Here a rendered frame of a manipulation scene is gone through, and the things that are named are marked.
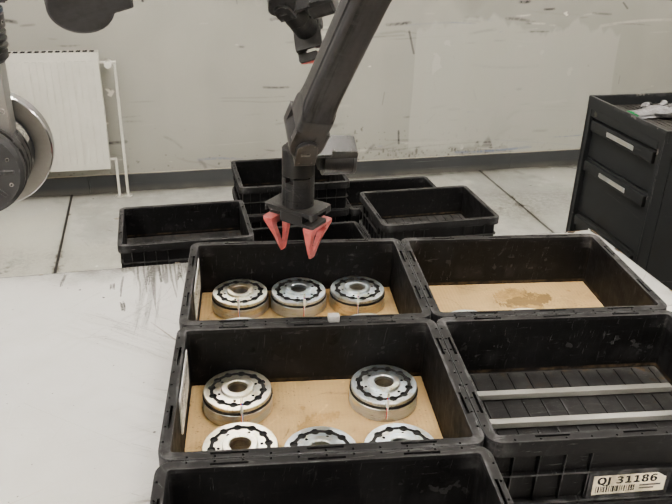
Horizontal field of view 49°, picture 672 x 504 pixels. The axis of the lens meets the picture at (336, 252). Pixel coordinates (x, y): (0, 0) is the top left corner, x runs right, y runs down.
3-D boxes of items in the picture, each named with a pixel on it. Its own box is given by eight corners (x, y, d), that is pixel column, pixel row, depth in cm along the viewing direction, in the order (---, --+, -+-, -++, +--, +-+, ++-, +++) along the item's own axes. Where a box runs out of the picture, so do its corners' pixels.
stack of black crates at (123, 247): (131, 375, 233) (116, 246, 214) (132, 325, 260) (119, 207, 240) (258, 361, 242) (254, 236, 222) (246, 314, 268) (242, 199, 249)
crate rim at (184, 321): (178, 339, 114) (177, 325, 113) (191, 253, 141) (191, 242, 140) (432, 330, 119) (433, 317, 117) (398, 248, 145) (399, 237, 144)
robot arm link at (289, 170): (279, 136, 128) (285, 147, 123) (318, 135, 129) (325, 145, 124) (279, 174, 131) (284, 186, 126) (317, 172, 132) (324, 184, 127)
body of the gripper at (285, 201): (284, 200, 137) (285, 162, 133) (331, 213, 132) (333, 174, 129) (263, 211, 132) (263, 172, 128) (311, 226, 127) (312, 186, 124)
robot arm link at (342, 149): (290, 103, 121) (298, 145, 117) (357, 101, 124) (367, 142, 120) (282, 149, 132) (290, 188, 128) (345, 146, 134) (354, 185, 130)
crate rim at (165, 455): (157, 477, 88) (156, 461, 86) (178, 339, 114) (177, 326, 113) (486, 459, 92) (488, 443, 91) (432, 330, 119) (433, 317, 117)
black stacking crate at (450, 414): (165, 535, 92) (158, 464, 87) (183, 390, 118) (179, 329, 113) (476, 515, 96) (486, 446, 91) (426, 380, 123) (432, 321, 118)
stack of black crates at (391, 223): (376, 347, 251) (383, 226, 231) (353, 303, 277) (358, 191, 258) (485, 335, 260) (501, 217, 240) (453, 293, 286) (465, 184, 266)
